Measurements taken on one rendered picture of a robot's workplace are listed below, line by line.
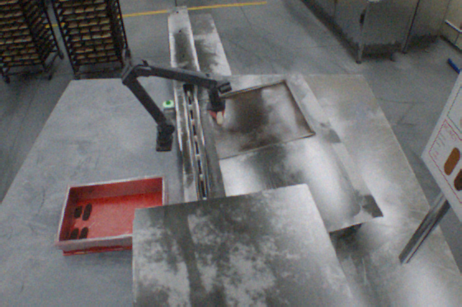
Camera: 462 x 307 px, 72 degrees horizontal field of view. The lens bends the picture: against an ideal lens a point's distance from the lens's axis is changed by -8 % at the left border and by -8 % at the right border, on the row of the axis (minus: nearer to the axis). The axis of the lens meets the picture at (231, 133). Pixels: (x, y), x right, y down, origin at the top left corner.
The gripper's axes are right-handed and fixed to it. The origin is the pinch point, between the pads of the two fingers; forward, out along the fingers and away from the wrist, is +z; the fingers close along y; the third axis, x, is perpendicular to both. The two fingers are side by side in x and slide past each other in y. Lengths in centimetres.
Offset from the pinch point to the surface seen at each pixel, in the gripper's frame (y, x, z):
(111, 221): 50, 62, -2
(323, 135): -52, 25, 1
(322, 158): -48, 39, 1
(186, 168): 17.1, 33.9, 0.8
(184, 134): 19.9, 8.4, 0.9
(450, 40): -299, -259, 143
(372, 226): -65, 69, 19
